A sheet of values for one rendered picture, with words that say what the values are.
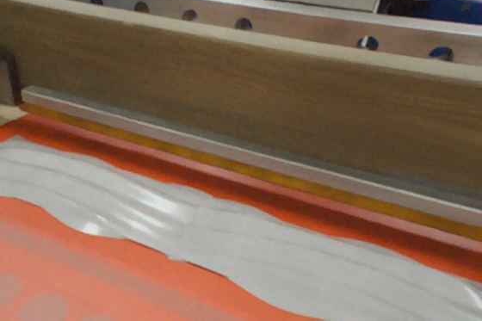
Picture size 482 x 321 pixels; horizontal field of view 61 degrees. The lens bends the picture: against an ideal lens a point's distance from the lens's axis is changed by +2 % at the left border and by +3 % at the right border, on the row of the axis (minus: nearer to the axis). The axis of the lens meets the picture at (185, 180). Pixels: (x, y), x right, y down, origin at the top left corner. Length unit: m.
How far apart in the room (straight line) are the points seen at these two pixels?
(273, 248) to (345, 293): 0.04
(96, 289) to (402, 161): 0.19
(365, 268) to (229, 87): 0.14
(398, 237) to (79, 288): 0.20
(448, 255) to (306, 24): 0.29
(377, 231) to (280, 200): 0.06
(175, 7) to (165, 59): 0.26
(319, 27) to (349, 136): 0.24
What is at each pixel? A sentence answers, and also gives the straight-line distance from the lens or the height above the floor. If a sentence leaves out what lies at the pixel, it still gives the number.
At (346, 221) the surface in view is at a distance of 0.29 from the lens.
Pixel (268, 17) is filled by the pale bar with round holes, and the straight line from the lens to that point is 0.50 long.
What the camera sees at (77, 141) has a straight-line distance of 0.35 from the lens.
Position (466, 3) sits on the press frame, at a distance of 0.97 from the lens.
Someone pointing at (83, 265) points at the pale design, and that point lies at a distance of 0.23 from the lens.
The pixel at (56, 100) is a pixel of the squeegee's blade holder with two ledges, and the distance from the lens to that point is 0.33.
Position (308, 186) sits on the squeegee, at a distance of 0.30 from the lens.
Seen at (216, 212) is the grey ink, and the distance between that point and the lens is 0.26.
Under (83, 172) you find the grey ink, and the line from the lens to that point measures 0.30.
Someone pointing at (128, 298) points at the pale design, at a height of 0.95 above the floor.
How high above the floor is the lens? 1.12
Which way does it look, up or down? 33 degrees down
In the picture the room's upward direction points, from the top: 4 degrees clockwise
